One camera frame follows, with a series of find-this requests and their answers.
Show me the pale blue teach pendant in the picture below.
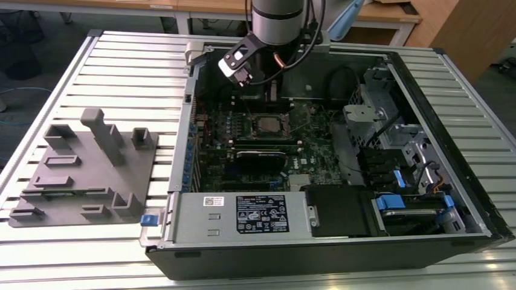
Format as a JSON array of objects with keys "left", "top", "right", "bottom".
[{"left": 326, "top": 0, "right": 367, "bottom": 43}]

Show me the CPU socket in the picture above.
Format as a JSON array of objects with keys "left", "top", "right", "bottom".
[{"left": 249, "top": 113, "right": 294, "bottom": 140}]

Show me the grey power supply unit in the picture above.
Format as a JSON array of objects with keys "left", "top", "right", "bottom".
[{"left": 169, "top": 192, "right": 315, "bottom": 243}]

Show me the black PC case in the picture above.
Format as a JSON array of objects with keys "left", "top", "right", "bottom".
[{"left": 139, "top": 40, "right": 516, "bottom": 282}]

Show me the green RAM stick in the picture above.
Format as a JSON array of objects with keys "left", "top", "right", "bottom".
[{"left": 235, "top": 144, "right": 303, "bottom": 152}]

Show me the silver chipset heatsink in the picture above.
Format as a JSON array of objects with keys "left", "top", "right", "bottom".
[{"left": 289, "top": 173, "right": 315, "bottom": 186}]

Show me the black graphics card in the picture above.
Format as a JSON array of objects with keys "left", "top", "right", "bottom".
[{"left": 235, "top": 149, "right": 289, "bottom": 175}]

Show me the perforated metal drive cage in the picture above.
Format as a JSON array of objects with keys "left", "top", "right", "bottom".
[{"left": 345, "top": 66, "right": 407, "bottom": 152}]

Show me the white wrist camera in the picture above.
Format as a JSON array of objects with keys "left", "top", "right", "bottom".
[{"left": 218, "top": 34, "right": 259, "bottom": 88}]

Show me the silver CPU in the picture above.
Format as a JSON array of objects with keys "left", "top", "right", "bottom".
[{"left": 258, "top": 118, "right": 285, "bottom": 133}]

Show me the metal socket cover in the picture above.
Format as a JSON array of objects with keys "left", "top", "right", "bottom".
[{"left": 253, "top": 115, "right": 291, "bottom": 138}]

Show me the grey parts rack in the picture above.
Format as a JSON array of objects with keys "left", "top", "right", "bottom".
[{"left": 7, "top": 108, "right": 161, "bottom": 229}]

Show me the black disk bay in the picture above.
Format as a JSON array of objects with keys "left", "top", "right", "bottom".
[{"left": 357, "top": 147, "right": 415, "bottom": 190}]

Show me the green motherboard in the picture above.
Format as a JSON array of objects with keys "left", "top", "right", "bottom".
[{"left": 193, "top": 96, "right": 353, "bottom": 193}]

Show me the silver metal bracket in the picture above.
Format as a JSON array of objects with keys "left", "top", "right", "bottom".
[{"left": 342, "top": 104, "right": 389, "bottom": 124}]

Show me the blue floor cable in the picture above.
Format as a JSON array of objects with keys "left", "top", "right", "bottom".
[{"left": 0, "top": 86, "right": 55, "bottom": 127}]

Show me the hard disk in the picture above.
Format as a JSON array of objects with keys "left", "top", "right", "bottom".
[{"left": 381, "top": 209, "right": 442, "bottom": 236}]

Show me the wooden cabinet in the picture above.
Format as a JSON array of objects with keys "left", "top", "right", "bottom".
[{"left": 403, "top": 0, "right": 516, "bottom": 83}]

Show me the black camera cable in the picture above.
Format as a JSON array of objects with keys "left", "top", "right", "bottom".
[{"left": 250, "top": 0, "right": 329, "bottom": 87}]

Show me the grey case latch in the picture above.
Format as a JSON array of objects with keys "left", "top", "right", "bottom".
[{"left": 185, "top": 42, "right": 207, "bottom": 66}]

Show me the coloured wire bundle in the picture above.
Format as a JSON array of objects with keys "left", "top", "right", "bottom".
[{"left": 427, "top": 178, "right": 451, "bottom": 196}]

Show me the blue disk carrier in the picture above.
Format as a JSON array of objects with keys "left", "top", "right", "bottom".
[
  {"left": 373, "top": 194, "right": 457, "bottom": 226},
  {"left": 391, "top": 169, "right": 407, "bottom": 189}
]

